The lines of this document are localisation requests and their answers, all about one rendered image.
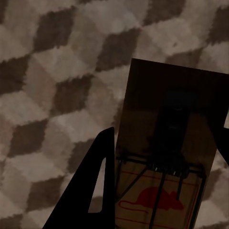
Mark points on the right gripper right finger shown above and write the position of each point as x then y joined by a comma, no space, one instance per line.
223,146

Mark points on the mousetrap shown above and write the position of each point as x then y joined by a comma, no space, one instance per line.
168,137

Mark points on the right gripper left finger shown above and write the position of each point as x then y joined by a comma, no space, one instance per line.
71,211

